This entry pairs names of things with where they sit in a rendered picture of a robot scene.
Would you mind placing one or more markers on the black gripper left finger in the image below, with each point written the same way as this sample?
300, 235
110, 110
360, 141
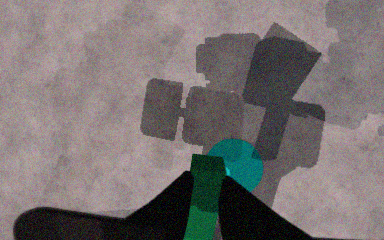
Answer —
164, 218

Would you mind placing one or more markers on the green post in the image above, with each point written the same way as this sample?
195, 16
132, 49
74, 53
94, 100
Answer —
208, 172

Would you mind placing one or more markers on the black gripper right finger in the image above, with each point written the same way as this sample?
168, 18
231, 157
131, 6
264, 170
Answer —
242, 216

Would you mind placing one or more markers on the cyan circle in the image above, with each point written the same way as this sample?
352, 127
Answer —
242, 161

